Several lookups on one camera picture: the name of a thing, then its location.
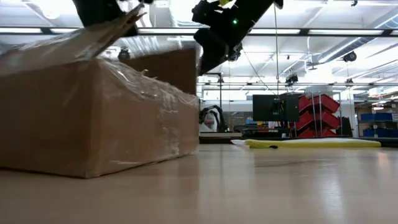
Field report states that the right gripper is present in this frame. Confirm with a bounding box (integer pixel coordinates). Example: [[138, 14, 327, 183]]
[[191, 0, 277, 76]]

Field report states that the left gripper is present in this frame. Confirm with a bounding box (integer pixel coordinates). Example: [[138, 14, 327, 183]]
[[72, 0, 140, 37]]

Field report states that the taped brown cardboard box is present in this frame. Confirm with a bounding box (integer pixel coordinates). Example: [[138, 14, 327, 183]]
[[0, 2, 200, 179]]

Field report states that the black ceiling spotlight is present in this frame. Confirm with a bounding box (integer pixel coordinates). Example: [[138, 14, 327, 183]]
[[117, 48, 132, 62], [285, 74, 300, 87], [343, 50, 358, 63]]

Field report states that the large black monitor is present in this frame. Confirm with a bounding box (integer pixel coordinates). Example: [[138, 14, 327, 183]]
[[252, 94, 300, 123]]

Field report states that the background wooden table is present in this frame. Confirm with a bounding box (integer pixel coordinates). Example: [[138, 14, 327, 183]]
[[198, 133, 244, 139]]

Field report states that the red bin rack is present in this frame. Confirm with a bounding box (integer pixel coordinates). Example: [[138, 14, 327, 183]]
[[295, 94, 341, 139]]

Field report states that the blue bin storage shelf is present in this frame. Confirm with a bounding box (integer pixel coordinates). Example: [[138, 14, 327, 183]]
[[355, 101, 398, 139]]

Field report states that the thin black hanging cable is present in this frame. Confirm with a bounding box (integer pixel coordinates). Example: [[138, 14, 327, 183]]
[[273, 3, 280, 98]]

